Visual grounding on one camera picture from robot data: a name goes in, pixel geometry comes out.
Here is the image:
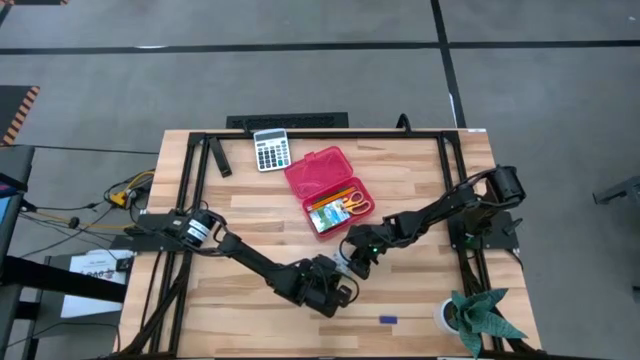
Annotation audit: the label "green paper plant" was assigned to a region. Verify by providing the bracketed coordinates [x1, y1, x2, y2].
[450, 287, 529, 360]

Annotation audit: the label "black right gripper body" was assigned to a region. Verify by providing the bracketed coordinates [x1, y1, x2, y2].
[344, 216, 402, 264]

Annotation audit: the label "green blue crayon box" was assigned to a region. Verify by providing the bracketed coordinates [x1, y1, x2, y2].
[308, 205, 353, 235]

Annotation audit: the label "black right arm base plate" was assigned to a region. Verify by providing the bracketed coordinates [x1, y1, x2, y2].
[446, 209, 522, 252]

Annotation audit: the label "floor cable bundle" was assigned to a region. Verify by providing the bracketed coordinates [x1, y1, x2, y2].
[18, 168, 157, 252]

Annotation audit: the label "black bracket bar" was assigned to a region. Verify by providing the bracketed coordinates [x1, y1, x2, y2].
[208, 135, 234, 179]

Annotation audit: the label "orange pencil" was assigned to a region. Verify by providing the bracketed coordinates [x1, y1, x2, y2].
[311, 187, 354, 207]
[306, 191, 357, 212]

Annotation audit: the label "black table frame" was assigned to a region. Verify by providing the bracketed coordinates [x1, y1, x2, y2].
[117, 129, 532, 359]

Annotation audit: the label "pink plastic pencil case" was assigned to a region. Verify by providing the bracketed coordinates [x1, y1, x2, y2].
[283, 145, 377, 243]

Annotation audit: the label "grey floor object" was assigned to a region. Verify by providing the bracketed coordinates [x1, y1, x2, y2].
[591, 174, 640, 207]

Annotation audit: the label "white printed packet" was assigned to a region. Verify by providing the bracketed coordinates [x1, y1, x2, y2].
[331, 251, 353, 276]

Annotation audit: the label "hazard striped floor mat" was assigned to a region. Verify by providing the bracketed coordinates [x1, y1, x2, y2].
[0, 84, 41, 148]

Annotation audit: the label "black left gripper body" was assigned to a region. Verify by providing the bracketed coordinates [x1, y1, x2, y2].
[294, 256, 352, 319]

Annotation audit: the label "black side desk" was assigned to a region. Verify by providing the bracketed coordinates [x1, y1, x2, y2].
[0, 144, 129, 360]

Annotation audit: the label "white paper sheet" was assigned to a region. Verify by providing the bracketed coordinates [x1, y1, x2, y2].
[60, 249, 136, 320]

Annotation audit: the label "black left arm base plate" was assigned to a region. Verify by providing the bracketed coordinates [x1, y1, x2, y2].
[110, 211, 187, 253]

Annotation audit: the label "white round pot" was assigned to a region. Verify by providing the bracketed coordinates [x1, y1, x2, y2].
[432, 297, 462, 336]

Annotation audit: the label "grey desk calculator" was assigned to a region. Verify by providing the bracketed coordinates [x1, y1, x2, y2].
[252, 127, 293, 174]

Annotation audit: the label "yellow-handled scissors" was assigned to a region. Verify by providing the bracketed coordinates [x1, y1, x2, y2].
[340, 190, 374, 217]

